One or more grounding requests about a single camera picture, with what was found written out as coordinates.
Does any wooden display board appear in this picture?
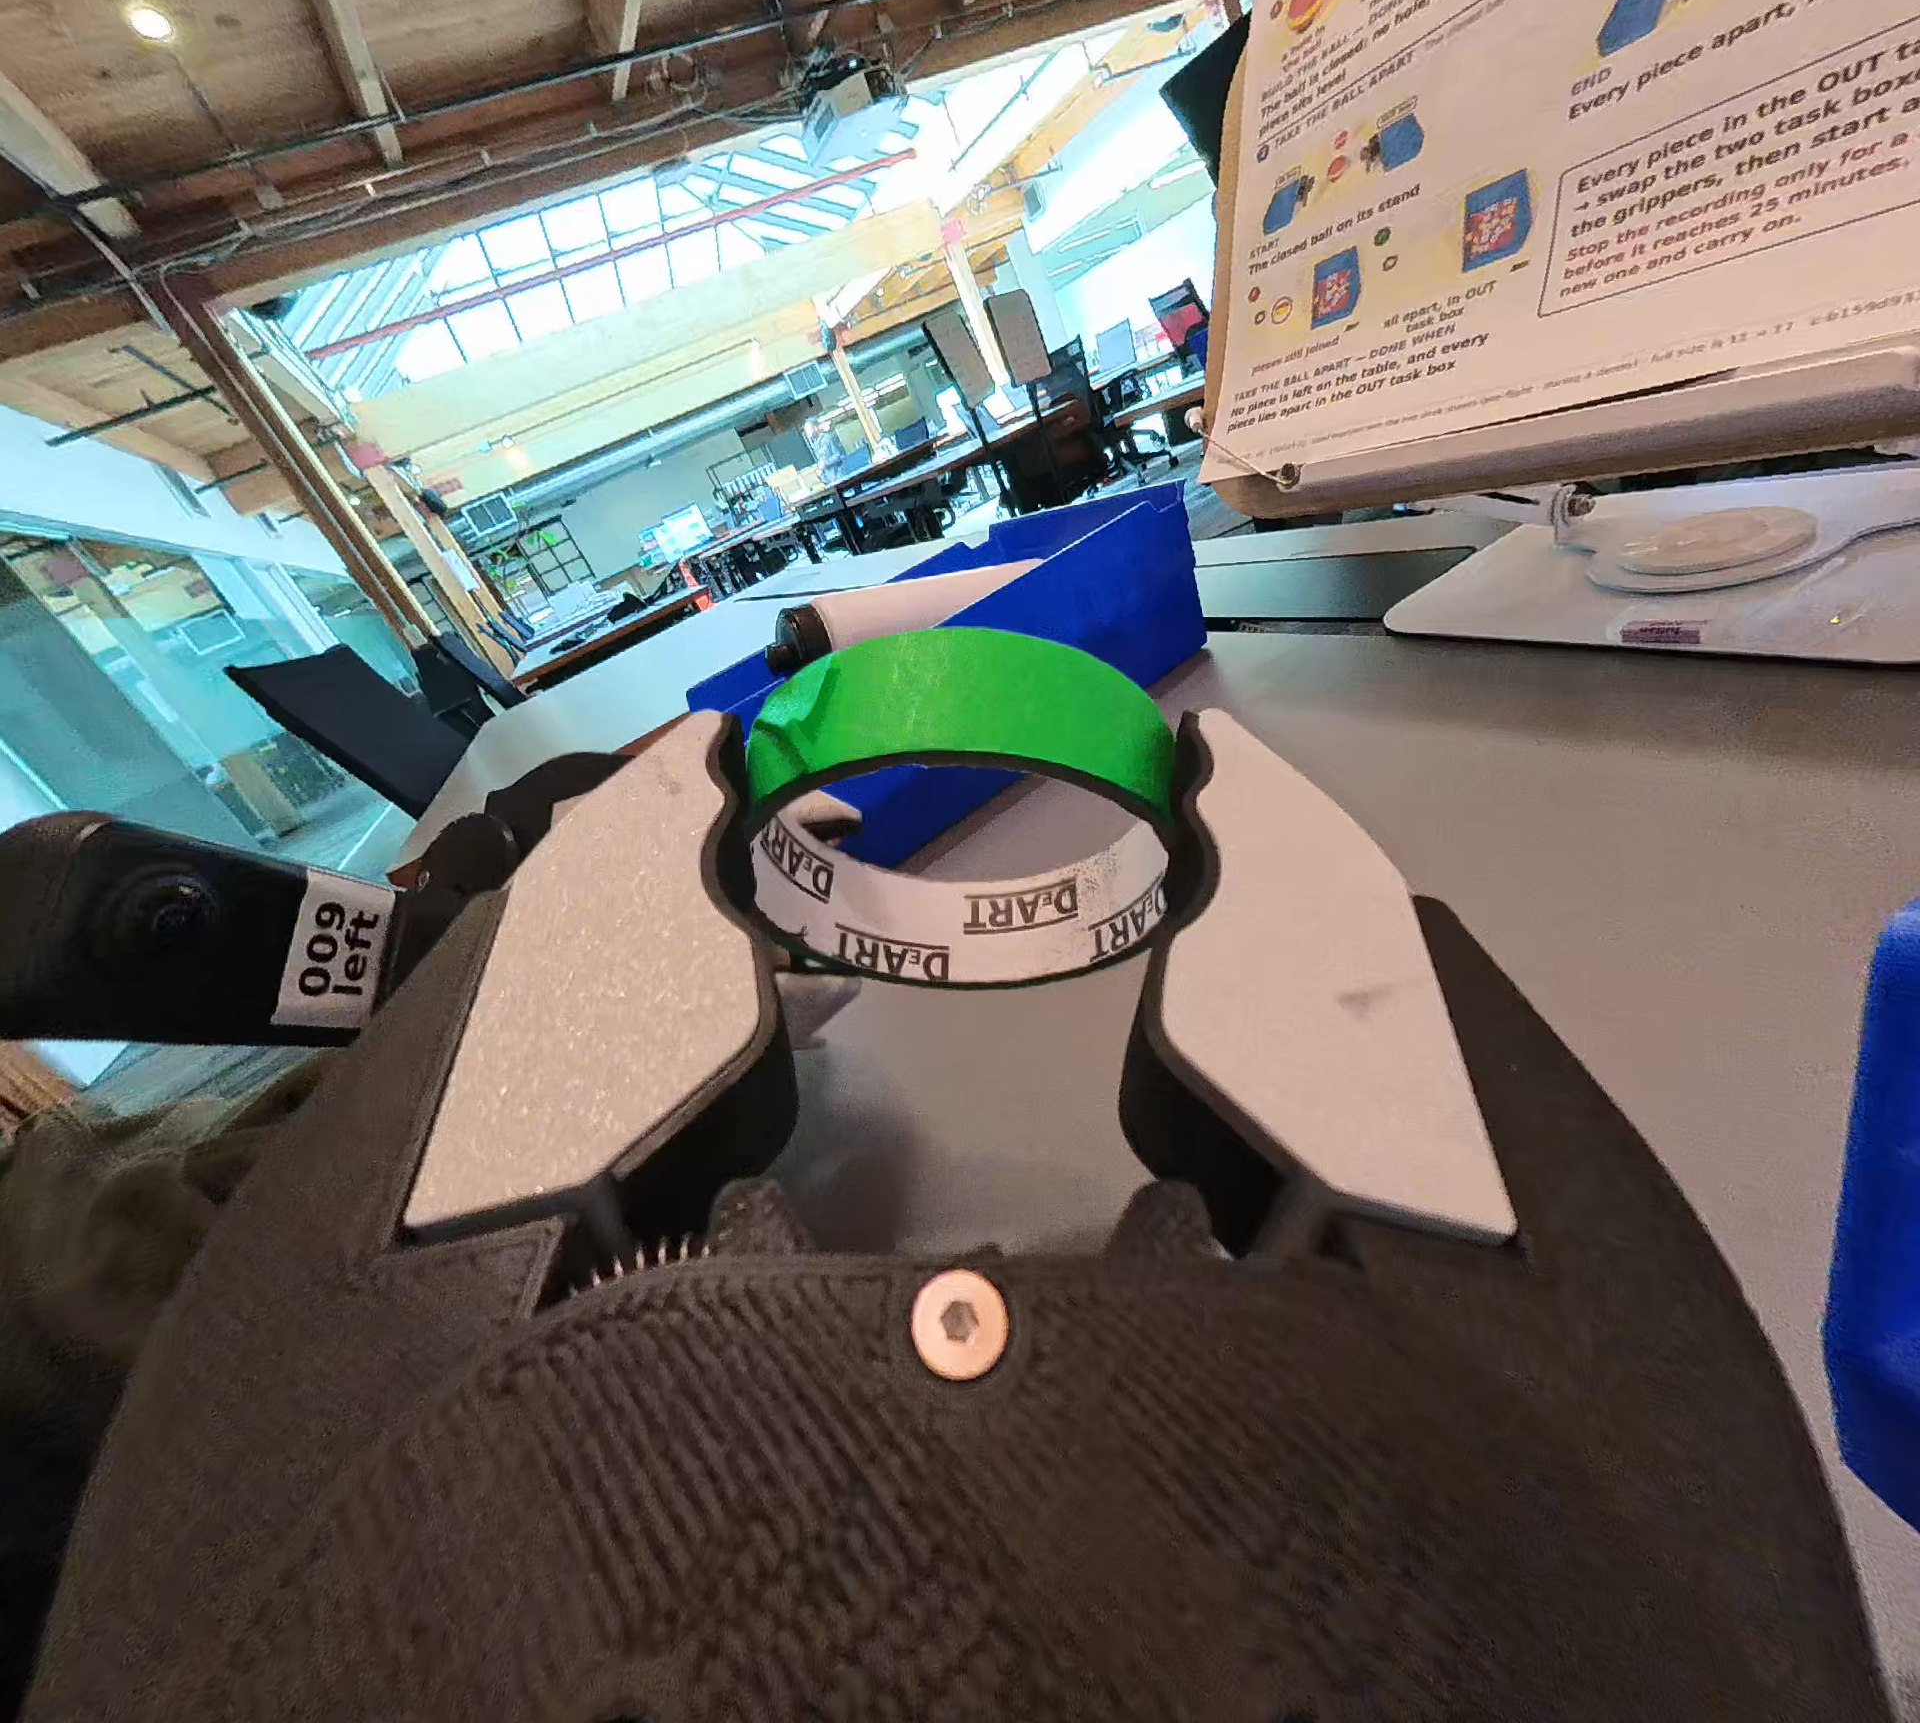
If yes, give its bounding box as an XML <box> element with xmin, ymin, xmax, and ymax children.
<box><xmin>1163</xmin><ymin>0</ymin><xmax>1920</xmax><ymax>517</ymax></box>

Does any person's left forearm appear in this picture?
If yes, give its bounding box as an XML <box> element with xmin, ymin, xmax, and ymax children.
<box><xmin>0</xmin><ymin>1055</ymin><xmax>355</xmax><ymax>1485</ymax></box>

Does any ceiling projector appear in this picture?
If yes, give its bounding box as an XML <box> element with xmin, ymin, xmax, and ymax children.
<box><xmin>794</xmin><ymin>50</ymin><xmax>910</xmax><ymax>142</ymax></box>

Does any black tablet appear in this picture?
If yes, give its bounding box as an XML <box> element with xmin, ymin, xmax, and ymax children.
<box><xmin>1192</xmin><ymin>507</ymin><xmax>1519</xmax><ymax>627</ymax></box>

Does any blue plastic bin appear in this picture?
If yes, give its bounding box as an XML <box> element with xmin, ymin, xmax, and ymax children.
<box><xmin>684</xmin><ymin>482</ymin><xmax>1210</xmax><ymax>861</ymax></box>
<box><xmin>1823</xmin><ymin>897</ymin><xmax>1920</xmax><ymax>1529</ymax></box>

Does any white board stand base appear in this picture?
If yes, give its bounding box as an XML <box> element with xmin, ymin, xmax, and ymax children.
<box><xmin>1383</xmin><ymin>464</ymin><xmax>1920</xmax><ymax>667</ymax></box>

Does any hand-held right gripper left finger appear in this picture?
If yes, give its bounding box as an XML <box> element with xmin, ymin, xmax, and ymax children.
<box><xmin>403</xmin><ymin>709</ymin><xmax>804</xmax><ymax>1245</ymax></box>

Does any printed instruction sheet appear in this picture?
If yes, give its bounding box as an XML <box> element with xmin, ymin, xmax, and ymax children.
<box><xmin>1222</xmin><ymin>0</ymin><xmax>1920</xmax><ymax>466</ymax></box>

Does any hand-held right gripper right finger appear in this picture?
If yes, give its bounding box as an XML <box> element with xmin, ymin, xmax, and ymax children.
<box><xmin>1122</xmin><ymin>707</ymin><xmax>1520</xmax><ymax>1259</ymax></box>

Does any black office chair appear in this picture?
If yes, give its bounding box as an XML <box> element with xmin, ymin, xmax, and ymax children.
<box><xmin>224</xmin><ymin>643</ymin><xmax>529</xmax><ymax>825</ymax></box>

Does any white cylinder black cap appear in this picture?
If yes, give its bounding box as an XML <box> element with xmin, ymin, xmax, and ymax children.
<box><xmin>764</xmin><ymin>557</ymin><xmax>1044</xmax><ymax>677</ymax></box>

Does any green tape roll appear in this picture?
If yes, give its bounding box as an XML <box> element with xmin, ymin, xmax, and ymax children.
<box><xmin>743</xmin><ymin>625</ymin><xmax>1180</xmax><ymax>989</ymax></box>

